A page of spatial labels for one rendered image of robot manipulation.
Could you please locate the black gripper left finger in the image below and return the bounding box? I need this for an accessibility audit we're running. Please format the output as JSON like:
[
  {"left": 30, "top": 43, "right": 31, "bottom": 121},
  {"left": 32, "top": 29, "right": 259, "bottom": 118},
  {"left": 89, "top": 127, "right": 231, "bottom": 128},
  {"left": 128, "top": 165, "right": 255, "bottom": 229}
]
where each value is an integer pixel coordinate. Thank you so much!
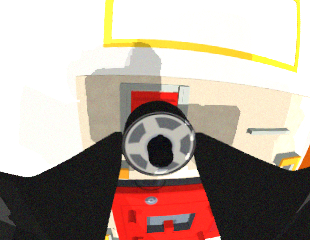
[{"left": 0, "top": 132, "right": 123, "bottom": 240}]

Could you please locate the yellow rectangular outline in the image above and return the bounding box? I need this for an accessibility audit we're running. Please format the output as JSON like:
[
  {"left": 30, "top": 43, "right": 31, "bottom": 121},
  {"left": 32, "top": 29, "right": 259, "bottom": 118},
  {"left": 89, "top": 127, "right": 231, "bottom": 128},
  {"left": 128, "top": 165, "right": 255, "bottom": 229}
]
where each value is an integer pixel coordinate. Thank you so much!
[{"left": 103, "top": 0, "right": 300, "bottom": 73}]

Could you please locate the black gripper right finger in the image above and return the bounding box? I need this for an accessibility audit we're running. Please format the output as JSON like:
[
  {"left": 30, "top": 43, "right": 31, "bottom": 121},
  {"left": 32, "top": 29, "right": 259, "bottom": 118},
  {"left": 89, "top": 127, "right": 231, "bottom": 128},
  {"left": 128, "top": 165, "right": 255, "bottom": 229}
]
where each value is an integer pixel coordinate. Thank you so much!
[{"left": 194, "top": 132, "right": 310, "bottom": 240}]

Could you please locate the black and grey toy wheel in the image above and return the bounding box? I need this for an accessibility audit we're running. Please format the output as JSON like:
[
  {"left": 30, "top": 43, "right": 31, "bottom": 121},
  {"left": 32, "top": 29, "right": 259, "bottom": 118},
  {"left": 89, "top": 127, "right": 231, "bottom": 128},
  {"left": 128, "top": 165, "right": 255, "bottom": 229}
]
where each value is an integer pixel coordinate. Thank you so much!
[{"left": 122, "top": 101, "right": 196, "bottom": 176}]

